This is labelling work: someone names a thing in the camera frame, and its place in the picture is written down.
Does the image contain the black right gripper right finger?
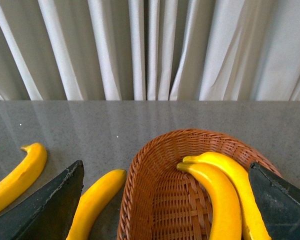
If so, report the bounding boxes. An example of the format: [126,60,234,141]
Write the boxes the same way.
[248,162,300,240]

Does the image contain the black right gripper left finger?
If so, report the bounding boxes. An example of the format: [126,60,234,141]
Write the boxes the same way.
[0,160,85,240]

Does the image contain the curved yellow banana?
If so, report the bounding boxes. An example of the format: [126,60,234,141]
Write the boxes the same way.
[0,142,48,212]

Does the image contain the right wicker basket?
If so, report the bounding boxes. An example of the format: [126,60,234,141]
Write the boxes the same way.
[117,128,277,240]

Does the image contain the white pleated curtain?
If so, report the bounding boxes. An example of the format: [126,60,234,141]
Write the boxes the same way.
[0,0,300,101]

